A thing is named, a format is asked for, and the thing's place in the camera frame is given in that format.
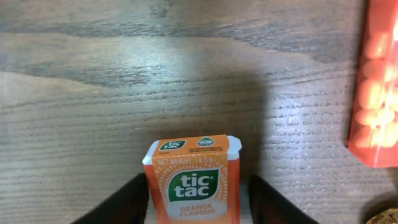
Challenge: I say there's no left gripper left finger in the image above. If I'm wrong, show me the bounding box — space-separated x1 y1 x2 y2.
70 172 150 224

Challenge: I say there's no gold wrapped candy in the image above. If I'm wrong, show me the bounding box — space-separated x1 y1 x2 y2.
362 207 398 224

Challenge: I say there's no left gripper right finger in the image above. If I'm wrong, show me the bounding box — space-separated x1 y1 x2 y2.
248 175 321 224

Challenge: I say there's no orange candy box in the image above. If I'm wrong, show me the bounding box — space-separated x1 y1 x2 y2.
142 134 243 224
346 0 398 169

